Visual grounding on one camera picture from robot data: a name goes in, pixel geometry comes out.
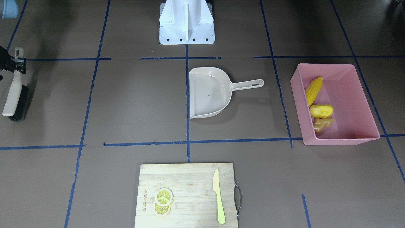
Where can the black bristle hand brush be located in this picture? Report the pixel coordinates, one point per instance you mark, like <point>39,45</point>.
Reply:
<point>17,98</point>

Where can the wooden cutting board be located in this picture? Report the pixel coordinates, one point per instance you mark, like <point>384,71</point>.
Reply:
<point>194,200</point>

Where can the yellow toy knife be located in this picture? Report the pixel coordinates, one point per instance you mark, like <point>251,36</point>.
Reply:
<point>216,187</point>

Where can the yellow toy lemon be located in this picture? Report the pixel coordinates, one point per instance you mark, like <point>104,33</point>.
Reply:
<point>321,111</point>

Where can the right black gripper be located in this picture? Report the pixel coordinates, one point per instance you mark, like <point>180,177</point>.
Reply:
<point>9,62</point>

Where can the yellow toy corn cob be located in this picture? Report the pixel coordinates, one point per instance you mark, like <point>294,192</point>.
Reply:
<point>313,89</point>

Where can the white mounting pillar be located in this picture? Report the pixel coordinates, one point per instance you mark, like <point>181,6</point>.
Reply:
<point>186,22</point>

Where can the lemon slice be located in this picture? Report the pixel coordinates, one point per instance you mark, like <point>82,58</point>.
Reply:
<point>164,196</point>

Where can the pink plastic bin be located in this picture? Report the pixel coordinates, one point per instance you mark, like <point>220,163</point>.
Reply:
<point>353,120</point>

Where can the beige plastic dustpan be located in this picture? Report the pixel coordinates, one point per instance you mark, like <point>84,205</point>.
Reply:
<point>210,91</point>

